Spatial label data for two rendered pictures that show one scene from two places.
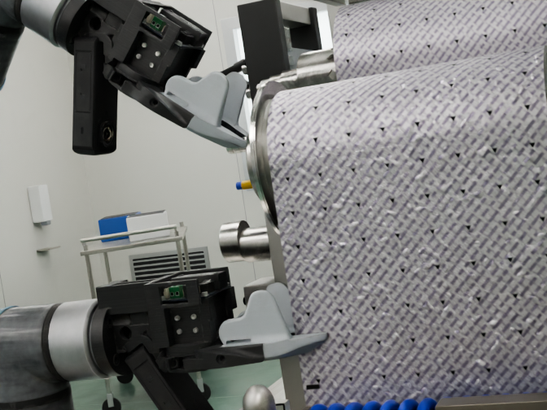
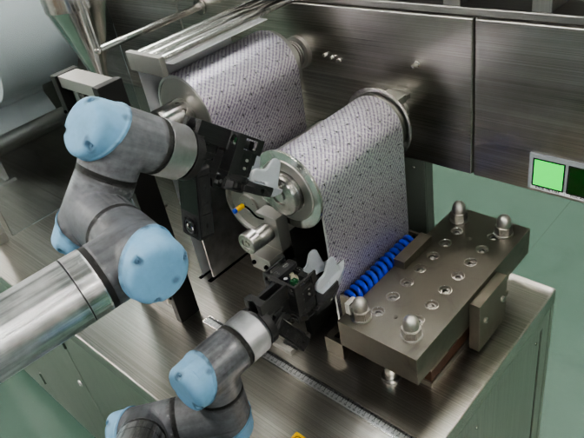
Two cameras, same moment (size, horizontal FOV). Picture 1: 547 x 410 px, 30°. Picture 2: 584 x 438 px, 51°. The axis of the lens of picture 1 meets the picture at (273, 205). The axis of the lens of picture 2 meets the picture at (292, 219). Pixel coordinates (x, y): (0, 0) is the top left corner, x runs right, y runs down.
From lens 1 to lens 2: 1.07 m
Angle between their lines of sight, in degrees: 66
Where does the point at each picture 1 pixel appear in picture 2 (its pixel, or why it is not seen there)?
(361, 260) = (352, 221)
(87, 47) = (205, 173)
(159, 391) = (291, 334)
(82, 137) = (208, 229)
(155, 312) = (299, 298)
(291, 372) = not seen: hidden behind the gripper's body
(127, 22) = (236, 149)
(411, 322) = (367, 235)
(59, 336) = (257, 344)
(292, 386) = not seen: hidden behind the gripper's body
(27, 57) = not seen: outside the picture
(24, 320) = (229, 351)
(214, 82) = (275, 165)
